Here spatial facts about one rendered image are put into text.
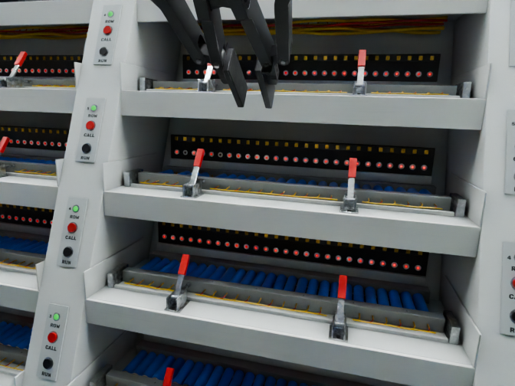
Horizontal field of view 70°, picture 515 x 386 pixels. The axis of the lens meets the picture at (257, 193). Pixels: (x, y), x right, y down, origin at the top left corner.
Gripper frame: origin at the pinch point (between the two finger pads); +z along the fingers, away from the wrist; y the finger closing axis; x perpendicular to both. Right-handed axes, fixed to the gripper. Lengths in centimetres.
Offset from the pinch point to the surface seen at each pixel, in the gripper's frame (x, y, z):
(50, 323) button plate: -32, -36, 25
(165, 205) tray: -9.8, -17.9, 21.4
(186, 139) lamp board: 8.8, -23.1, 32.7
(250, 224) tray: -11.2, -2.7, 22.2
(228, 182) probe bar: -2.9, -9.2, 26.0
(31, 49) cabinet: 33, -74, 32
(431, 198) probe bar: -2.7, 25.3, 25.8
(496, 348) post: -23.9, 32.9, 23.8
